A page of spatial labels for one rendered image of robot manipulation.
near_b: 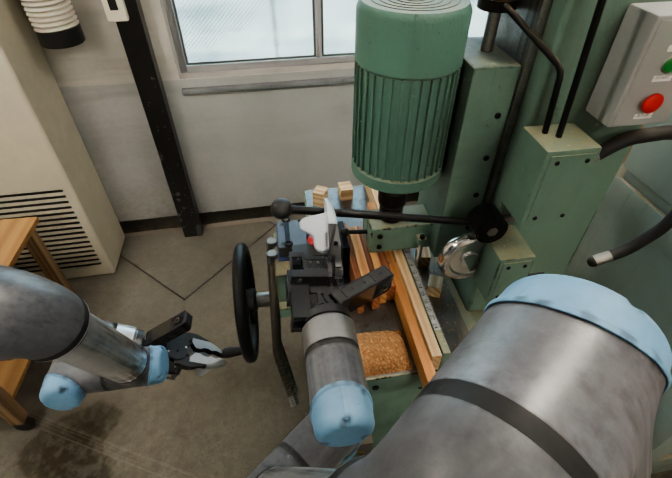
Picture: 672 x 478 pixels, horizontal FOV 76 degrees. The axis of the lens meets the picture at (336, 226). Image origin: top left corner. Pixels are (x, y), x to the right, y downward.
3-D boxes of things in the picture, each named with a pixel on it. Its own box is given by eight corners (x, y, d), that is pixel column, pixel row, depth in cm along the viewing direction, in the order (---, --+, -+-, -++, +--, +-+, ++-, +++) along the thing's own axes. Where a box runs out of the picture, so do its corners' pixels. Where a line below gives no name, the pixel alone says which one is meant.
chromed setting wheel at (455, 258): (431, 274, 91) (440, 231, 83) (486, 267, 93) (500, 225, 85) (435, 285, 89) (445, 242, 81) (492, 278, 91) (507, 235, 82)
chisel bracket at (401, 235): (362, 237, 101) (364, 209, 96) (420, 231, 103) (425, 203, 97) (369, 259, 96) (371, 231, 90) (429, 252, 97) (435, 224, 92)
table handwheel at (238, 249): (237, 246, 120) (221, 239, 91) (309, 239, 122) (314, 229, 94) (247, 352, 117) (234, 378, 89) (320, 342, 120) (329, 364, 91)
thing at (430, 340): (363, 184, 125) (364, 170, 122) (370, 184, 125) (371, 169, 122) (428, 371, 81) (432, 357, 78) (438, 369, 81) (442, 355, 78)
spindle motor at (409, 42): (344, 149, 91) (346, -15, 70) (424, 143, 93) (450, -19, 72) (360, 200, 78) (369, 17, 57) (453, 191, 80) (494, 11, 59)
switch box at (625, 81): (583, 110, 70) (628, 2, 59) (639, 105, 71) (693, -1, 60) (607, 128, 65) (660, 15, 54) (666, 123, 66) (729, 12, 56)
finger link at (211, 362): (219, 373, 105) (181, 364, 102) (228, 359, 103) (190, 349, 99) (217, 384, 103) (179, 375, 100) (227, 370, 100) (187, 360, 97)
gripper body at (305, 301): (288, 246, 66) (295, 310, 58) (342, 247, 68) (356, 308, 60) (284, 279, 71) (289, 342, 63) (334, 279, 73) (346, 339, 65)
